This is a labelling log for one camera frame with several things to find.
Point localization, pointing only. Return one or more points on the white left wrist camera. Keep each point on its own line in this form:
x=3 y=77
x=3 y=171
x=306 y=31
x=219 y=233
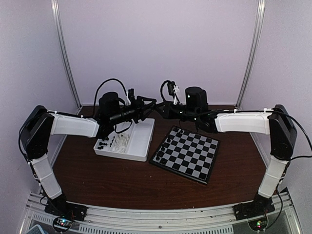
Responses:
x=130 y=96

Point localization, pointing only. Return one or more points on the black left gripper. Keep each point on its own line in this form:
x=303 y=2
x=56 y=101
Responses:
x=140 y=107

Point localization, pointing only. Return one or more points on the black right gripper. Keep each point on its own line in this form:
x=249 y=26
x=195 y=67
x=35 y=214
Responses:
x=168 y=112

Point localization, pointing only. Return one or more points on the white compartment tray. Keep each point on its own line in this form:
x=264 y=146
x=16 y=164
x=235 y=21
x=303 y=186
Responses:
x=139 y=143

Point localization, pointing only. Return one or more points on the right aluminium frame post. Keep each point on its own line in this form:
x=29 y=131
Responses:
x=258 y=25

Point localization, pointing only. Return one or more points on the black chess piece pile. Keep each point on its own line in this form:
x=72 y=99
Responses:
x=105 y=143

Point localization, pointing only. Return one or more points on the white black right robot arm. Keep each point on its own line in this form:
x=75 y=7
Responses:
x=272 y=122

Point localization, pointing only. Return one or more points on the blue plastic basket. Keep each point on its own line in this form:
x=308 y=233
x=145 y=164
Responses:
x=37 y=229

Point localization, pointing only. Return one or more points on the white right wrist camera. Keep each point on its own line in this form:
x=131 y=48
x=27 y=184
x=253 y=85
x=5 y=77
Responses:
x=176 y=92

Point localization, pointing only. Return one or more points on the right round circuit board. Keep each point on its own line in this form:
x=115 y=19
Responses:
x=258 y=224

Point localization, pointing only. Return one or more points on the left aluminium frame post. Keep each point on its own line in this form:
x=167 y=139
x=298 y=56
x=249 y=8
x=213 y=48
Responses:
x=64 y=54

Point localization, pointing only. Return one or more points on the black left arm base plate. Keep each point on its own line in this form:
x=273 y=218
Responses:
x=72 y=211

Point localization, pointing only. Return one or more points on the left round circuit board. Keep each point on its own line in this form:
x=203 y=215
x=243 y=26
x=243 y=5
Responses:
x=61 y=224

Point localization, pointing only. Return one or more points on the aluminium frame post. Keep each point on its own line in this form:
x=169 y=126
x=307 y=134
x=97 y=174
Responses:
x=258 y=25
x=64 y=54

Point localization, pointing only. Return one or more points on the aluminium front rail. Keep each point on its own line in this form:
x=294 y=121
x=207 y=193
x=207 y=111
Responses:
x=210 y=220

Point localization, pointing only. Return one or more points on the black silver chessboard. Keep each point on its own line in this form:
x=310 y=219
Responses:
x=190 y=155

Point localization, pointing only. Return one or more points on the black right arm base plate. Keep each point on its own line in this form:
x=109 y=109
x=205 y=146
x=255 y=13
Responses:
x=250 y=210

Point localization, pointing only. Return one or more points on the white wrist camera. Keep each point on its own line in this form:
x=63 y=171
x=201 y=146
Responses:
x=176 y=92
x=130 y=96

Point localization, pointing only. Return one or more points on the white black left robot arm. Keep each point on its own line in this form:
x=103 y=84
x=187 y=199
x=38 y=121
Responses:
x=34 y=137

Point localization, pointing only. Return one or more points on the round circuit board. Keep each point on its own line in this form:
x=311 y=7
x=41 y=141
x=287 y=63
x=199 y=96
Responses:
x=258 y=224
x=61 y=224

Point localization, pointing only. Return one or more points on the white chess piece pile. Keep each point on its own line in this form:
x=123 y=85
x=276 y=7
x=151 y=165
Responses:
x=120 y=143

